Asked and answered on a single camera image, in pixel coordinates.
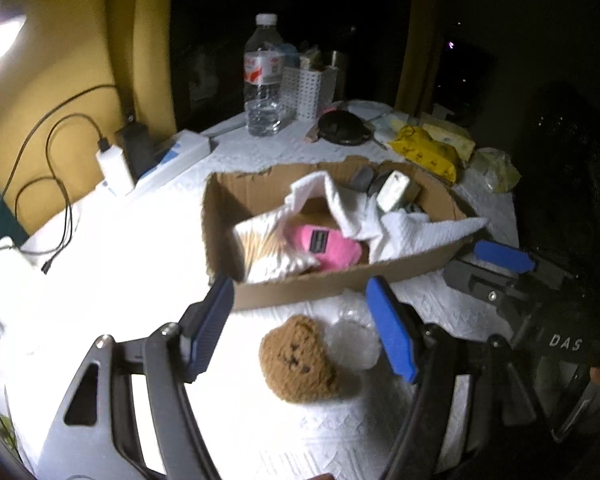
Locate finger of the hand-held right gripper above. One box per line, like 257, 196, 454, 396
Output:
442, 259, 528, 311
472, 240, 576, 286

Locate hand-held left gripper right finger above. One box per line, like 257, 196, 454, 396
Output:
366, 276, 556, 480

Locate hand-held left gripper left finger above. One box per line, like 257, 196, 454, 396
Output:
37, 275, 236, 480

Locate clear plastic bag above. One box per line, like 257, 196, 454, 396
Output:
325, 305, 383, 371

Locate white towel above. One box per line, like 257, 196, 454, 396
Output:
285, 170, 486, 266

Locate brown cardboard box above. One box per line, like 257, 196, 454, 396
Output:
201, 160, 488, 311

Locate cotton swab bag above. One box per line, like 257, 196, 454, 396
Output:
232, 210, 318, 283

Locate pink plush pouch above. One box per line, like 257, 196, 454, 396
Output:
280, 223, 363, 273

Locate white charger adapter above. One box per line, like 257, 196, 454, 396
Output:
377, 170, 414, 213

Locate dark grey dotted sock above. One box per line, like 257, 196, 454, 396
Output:
350, 166, 379, 193

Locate crumpled pale plastic bag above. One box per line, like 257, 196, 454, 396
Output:
470, 147, 522, 195

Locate white textured tablecloth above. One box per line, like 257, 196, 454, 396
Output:
0, 100, 522, 480

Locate pale tissue packet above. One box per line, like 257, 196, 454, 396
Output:
420, 122, 477, 163

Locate yellow tissue packet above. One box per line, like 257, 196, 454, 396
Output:
389, 126, 460, 183

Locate white flat packets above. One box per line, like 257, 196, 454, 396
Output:
370, 110, 412, 141

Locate white power strip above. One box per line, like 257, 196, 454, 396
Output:
97, 130, 211, 196

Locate white charger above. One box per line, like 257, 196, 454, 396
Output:
96, 144, 135, 196

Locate black power adapter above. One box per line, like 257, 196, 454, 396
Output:
115, 121, 154, 181

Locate black round lid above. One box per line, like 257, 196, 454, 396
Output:
317, 110, 376, 147

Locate white crumpled tissue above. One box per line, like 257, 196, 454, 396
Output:
0, 240, 42, 311

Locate yellow curtain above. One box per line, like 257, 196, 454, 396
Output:
0, 0, 178, 241
395, 0, 444, 116

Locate white perforated basket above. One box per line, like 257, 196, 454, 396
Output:
280, 66, 338, 121

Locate clear water bottle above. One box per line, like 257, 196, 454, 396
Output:
243, 13, 284, 137

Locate packets in basket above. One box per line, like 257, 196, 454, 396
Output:
300, 47, 326, 71

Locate blue plastic bag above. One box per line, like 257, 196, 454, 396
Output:
275, 45, 301, 68

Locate white desk lamp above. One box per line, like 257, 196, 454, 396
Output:
0, 0, 31, 67

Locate black cable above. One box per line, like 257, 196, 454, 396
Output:
0, 85, 131, 275

